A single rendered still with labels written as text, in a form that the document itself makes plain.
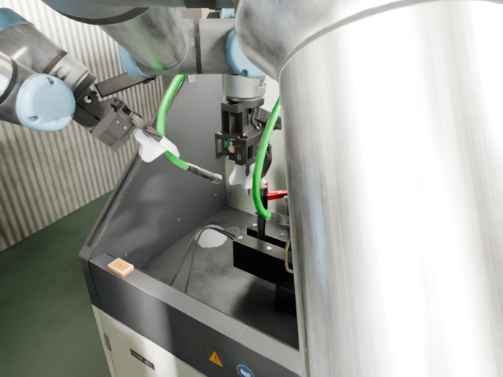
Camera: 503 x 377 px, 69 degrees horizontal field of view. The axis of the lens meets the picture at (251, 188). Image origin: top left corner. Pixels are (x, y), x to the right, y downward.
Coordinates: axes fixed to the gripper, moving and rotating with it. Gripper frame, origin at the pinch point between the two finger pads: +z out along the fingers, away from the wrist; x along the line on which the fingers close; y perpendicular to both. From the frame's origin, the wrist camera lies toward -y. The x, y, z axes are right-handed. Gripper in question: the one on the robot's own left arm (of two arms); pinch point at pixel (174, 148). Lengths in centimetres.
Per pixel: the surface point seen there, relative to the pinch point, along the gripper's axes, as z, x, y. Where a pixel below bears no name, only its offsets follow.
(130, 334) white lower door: 21.5, -8.8, 41.7
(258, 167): 8.7, 18.8, -5.9
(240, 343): 26.1, 20.6, 20.1
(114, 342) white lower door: 23, -17, 49
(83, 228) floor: 28, -203, 84
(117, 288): 10.9, -6.6, 32.6
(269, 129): 6.2, 18.2, -11.9
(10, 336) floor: 19, -117, 122
